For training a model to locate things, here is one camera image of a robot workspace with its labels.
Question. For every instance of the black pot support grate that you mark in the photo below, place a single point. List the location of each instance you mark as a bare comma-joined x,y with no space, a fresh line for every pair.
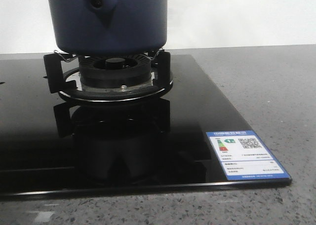
53,72

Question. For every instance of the dark blue cooking pot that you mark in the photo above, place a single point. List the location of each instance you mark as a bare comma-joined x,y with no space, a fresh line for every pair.
109,27

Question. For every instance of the round gas burner head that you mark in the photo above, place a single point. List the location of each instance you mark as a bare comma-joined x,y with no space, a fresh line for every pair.
116,74

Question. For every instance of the blue energy label sticker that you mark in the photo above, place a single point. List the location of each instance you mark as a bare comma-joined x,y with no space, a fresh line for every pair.
243,156

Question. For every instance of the black glass gas stove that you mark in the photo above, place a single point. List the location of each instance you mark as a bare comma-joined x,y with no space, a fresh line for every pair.
52,148

